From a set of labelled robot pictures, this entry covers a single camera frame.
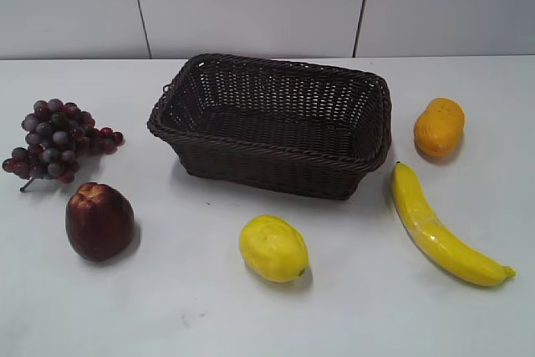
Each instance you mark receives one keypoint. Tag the dark brown wicker basket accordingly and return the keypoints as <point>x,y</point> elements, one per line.
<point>305,129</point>

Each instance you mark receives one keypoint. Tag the yellow lemon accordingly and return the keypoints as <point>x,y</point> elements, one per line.
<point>273,249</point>

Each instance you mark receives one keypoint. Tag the orange fruit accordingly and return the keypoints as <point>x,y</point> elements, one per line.
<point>439,129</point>

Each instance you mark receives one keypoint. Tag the dark red apple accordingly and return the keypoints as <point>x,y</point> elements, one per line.
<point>99,222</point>

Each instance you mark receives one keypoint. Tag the purple grape bunch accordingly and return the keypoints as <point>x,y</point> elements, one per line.
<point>57,134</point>

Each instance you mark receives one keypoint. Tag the yellow banana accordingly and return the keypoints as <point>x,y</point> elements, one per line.
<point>435,240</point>

